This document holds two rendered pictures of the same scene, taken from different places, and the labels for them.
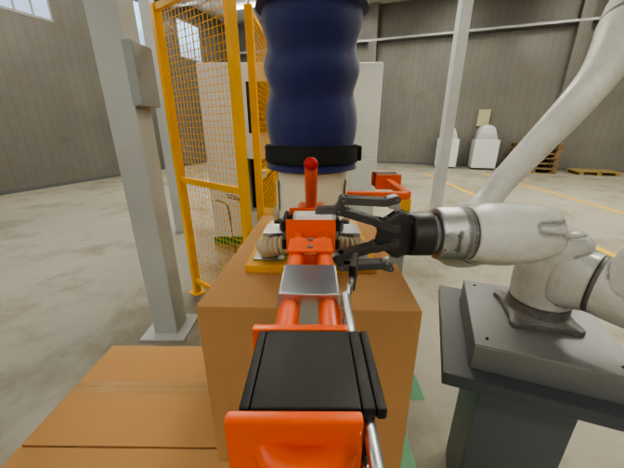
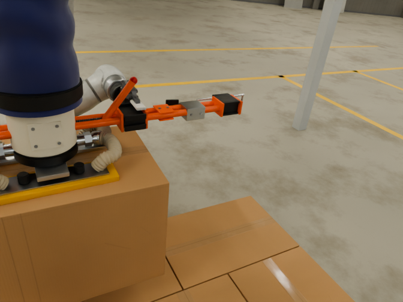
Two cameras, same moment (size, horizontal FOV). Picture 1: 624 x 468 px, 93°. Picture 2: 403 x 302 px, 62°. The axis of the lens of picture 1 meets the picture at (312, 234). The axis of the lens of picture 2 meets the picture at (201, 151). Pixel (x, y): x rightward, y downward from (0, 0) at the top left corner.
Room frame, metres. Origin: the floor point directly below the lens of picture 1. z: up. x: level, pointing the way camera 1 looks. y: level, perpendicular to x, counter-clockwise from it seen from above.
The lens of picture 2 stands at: (0.81, 0.93, 1.65)
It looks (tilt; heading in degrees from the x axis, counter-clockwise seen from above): 30 degrees down; 238
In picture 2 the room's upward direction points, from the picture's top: 7 degrees clockwise
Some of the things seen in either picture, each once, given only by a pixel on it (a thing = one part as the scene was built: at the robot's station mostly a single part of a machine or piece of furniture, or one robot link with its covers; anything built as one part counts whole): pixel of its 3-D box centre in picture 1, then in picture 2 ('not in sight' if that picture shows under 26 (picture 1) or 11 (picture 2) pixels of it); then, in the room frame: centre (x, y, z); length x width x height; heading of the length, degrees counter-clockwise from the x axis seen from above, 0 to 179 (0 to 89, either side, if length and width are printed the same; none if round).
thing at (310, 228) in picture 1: (310, 228); (130, 116); (0.50, 0.00, 1.20); 0.10 x 0.08 x 0.06; 90
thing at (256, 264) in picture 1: (276, 236); (53, 176); (0.75, 0.10, 1.09); 0.34 x 0.10 x 0.05; 0
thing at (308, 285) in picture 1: (309, 295); (192, 110); (0.29, 0.00, 1.19); 0.07 x 0.07 x 0.04; 0
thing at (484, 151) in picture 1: (485, 147); not in sight; (10.32, -5.78, 0.71); 0.79 x 0.65 x 1.41; 69
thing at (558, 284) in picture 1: (554, 265); not in sight; (0.75, -0.68, 1.00); 0.18 x 0.16 x 0.22; 34
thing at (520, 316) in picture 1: (534, 301); not in sight; (0.78, -0.68, 0.87); 0.22 x 0.18 x 0.06; 166
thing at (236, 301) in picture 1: (313, 309); (59, 214); (0.74, 0.00, 0.87); 0.60 x 0.40 x 0.40; 178
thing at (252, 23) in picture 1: (268, 162); not in sight; (2.81, 0.40, 1.05); 1.17 x 0.10 x 2.10; 179
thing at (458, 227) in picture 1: (447, 233); (117, 88); (0.48, -0.23, 1.20); 0.09 x 0.06 x 0.09; 179
